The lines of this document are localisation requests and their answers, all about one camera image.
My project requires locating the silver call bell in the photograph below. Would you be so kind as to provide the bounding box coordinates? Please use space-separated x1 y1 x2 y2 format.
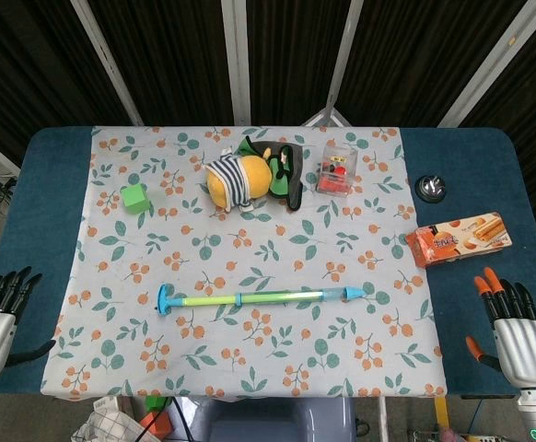
414 174 448 204

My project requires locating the yellow strap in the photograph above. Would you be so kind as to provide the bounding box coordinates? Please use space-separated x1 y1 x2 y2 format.
435 396 449 430

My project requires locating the yellow plush in striped shirt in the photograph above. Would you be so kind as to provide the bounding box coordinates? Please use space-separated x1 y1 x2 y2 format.
203 147 274 214

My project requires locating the small green block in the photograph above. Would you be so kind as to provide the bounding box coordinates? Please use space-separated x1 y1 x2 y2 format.
145 395 173 413

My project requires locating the green foam cube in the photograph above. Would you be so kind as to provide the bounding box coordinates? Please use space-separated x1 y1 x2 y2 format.
119 183 153 215

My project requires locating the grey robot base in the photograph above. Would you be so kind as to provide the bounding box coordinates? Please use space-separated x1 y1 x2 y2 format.
189 396 357 442

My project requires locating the orange-tipped silver right robot hand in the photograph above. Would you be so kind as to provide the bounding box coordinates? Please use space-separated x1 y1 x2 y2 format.
464 266 536 390

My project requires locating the orange block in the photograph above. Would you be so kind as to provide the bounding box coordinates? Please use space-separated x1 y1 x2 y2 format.
138 411 173 437

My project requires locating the orange biscuit box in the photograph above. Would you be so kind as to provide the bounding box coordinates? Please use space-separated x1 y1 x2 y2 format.
404 211 513 269

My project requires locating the white stand with splayed legs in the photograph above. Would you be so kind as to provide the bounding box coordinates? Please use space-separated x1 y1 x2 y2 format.
302 0 366 128

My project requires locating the blue green toy syringe stick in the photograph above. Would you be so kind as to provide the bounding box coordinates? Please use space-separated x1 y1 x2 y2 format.
156 284 367 318

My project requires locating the floral white tablecloth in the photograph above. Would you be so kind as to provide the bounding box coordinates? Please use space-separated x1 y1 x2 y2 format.
40 124 449 401

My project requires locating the clear box with red pieces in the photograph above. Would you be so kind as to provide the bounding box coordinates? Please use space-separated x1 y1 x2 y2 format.
315 139 359 198

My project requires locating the white table leg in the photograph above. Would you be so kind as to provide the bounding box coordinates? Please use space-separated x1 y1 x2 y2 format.
377 396 390 442

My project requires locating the white checkered cloth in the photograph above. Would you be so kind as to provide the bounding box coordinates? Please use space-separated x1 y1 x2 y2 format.
70 396 158 442

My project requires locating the black cable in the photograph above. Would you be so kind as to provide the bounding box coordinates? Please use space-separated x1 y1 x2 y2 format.
136 396 192 442

